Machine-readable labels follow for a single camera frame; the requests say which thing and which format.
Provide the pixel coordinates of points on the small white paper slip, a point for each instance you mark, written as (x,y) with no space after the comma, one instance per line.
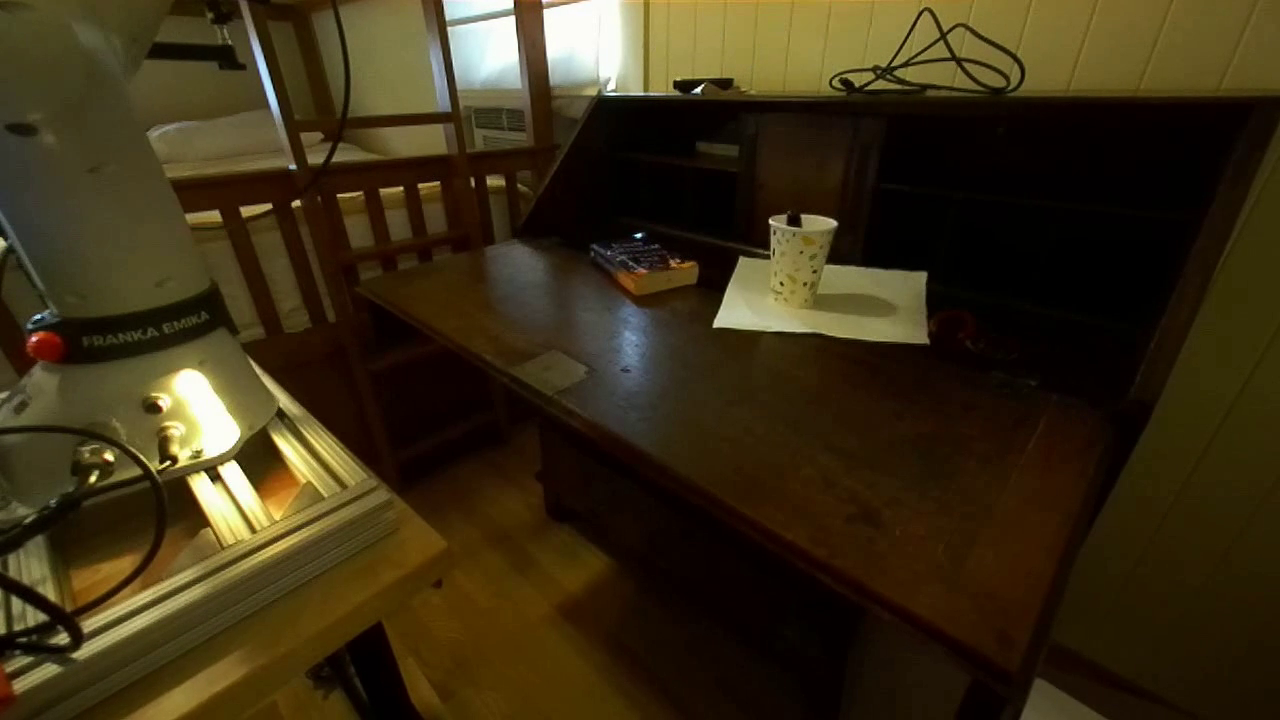
(553,371)

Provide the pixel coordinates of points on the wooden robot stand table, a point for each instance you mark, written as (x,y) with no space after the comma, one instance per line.
(334,600)

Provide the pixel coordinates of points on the white dotted paper cup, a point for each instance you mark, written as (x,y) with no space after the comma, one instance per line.
(802,265)

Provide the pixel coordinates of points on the large white paper sheet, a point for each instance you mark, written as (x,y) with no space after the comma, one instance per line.
(874,312)

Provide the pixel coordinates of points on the dark wooden secretary desk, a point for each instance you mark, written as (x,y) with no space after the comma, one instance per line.
(824,455)

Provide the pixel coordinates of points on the wooden bed white mattress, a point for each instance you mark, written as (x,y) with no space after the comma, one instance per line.
(227,133)

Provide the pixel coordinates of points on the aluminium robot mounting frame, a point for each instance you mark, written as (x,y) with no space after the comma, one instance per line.
(267,527)

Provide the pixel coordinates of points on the dark wooden slatted chair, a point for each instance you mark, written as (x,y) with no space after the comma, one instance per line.
(361,295)

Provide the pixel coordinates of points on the dark blue book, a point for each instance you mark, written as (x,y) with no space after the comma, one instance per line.
(645,265)

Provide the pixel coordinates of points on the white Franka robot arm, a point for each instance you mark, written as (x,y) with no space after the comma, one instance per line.
(95,203)

